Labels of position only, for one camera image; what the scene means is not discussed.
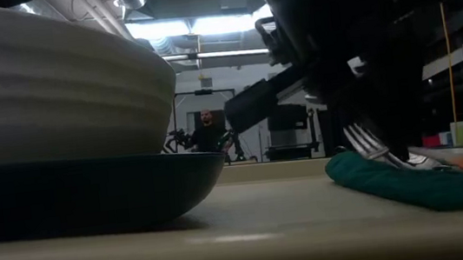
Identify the person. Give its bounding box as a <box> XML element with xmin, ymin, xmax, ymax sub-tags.
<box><xmin>180</xmin><ymin>105</ymin><xmax>237</xmax><ymax>157</ymax></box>

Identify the green cloth napkin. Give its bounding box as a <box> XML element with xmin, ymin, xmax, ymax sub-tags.
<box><xmin>321</xmin><ymin>137</ymin><xmax>463</xmax><ymax>230</ymax></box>

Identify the pale green roll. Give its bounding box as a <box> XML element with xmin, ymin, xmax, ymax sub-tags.
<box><xmin>449</xmin><ymin>119</ymin><xmax>463</xmax><ymax>147</ymax></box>

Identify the black right wrist camera housing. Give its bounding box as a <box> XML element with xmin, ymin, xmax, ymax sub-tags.
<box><xmin>219</xmin><ymin>63</ymin><xmax>318</xmax><ymax>137</ymax></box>

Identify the black wall monitor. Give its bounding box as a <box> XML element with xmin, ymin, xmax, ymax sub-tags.
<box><xmin>265</xmin><ymin>105</ymin><xmax>311</xmax><ymax>135</ymax></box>

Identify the white ribbed bowl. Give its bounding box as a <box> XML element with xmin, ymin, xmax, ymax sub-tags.
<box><xmin>0</xmin><ymin>0</ymin><xmax>186</xmax><ymax>172</ymax></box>

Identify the long ceiling light bar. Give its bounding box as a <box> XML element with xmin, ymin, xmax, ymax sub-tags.
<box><xmin>160</xmin><ymin>43</ymin><xmax>273</xmax><ymax>68</ymax></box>

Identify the dark blue plate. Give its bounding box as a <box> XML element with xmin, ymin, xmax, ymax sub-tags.
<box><xmin>0</xmin><ymin>137</ymin><xmax>233</xmax><ymax>245</ymax></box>

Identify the black folding panel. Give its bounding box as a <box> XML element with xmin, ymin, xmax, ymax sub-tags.
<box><xmin>315</xmin><ymin>103</ymin><xmax>349</xmax><ymax>158</ymax></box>

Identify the beige plastic tray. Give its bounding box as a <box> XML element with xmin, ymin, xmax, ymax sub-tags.
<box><xmin>0</xmin><ymin>137</ymin><xmax>463</xmax><ymax>260</ymax></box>

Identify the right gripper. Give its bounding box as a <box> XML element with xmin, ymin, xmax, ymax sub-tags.
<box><xmin>251</xmin><ymin>0</ymin><xmax>434</xmax><ymax>177</ymax></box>

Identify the small red box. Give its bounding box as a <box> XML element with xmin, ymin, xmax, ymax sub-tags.
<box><xmin>421</xmin><ymin>133</ymin><xmax>442</xmax><ymax>149</ymax></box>

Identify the fork with orange handle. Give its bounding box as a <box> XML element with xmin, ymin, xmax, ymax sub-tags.
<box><xmin>341</xmin><ymin>110</ymin><xmax>463</xmax><ymax>204</ymax></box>

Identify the black equipment cart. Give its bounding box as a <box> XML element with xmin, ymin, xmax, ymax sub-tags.
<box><xmin>262</xmin><ymin>126</ymin><xmax>323</xmax><ymax>163</ymax></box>

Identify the small white blue box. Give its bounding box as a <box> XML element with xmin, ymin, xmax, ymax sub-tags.
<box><xmin>438</xmin><ymin>130</ymin><xmax>454</xmax><ymax>147</ymax></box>

